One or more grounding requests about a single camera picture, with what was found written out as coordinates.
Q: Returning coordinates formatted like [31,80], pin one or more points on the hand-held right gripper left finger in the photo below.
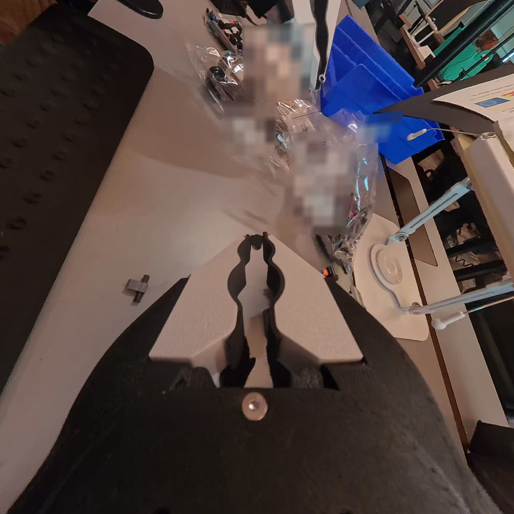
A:
[192,321]

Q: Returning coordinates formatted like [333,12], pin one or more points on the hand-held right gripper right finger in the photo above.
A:
[317,321]

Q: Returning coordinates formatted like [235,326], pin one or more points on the grey lego brick black pin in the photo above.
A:
[136,286]

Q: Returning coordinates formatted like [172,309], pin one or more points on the partly built lego car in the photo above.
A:
[327,272]

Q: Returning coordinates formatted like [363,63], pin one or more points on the small lego beam assembly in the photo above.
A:
[225,30]

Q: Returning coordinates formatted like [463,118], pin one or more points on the white articulated stand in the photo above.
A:
[387,265]

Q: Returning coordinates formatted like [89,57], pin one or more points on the black dimpled mat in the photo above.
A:
[60,160]

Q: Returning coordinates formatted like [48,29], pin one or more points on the black board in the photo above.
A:
[421,112]

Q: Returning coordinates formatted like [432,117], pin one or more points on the blue plastic bin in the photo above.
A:
[361,80]

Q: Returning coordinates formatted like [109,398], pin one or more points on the printed paper sheet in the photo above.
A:
[482,100]

